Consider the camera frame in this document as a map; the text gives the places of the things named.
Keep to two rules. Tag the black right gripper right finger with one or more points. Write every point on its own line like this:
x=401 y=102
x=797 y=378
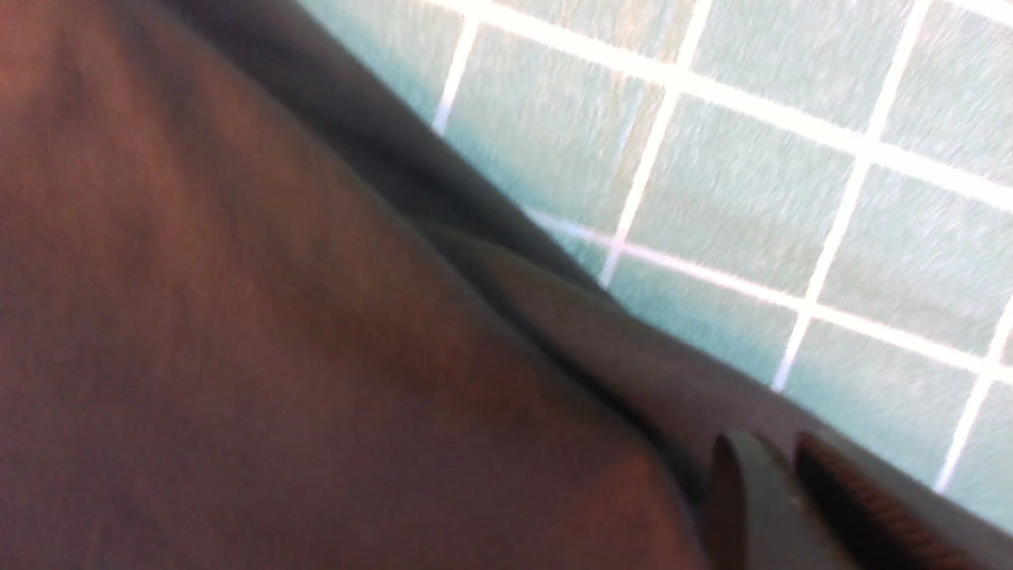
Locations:
x=888 y=520

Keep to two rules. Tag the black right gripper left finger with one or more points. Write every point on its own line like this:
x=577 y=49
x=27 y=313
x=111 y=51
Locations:
x=757 y=515

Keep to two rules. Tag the dark gray long-sleeve top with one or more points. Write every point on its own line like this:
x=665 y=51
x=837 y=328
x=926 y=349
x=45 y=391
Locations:
x=256 y=315

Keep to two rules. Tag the green checkered tablecloth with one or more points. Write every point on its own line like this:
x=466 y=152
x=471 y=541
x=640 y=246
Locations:
x=816 y=192

